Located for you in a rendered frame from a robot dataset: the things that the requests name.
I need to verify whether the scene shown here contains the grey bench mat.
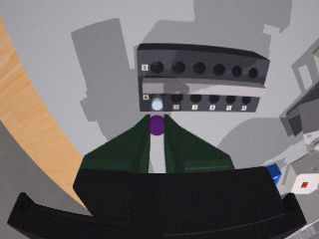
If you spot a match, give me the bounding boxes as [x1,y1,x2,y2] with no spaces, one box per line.
[0,0,319,200]

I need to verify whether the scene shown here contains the blue tube rack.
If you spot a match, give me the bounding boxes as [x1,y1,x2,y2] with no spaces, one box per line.
[266,163,282,185]

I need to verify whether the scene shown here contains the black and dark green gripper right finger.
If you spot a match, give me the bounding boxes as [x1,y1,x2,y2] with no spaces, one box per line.
[163,115,235,173]

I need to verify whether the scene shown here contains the white dry block with round wells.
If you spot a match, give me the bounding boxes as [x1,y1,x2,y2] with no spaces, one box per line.
[284,152,319,194]

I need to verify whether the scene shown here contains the dark grey block with round holes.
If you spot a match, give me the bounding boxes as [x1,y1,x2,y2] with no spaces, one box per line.
[137,44,270,113]

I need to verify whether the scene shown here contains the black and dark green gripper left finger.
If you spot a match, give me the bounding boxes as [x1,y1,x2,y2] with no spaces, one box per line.
[79,115,151,173]

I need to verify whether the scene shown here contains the white box with grey block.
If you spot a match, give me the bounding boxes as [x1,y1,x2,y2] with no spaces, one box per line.
[285,188,319,239]

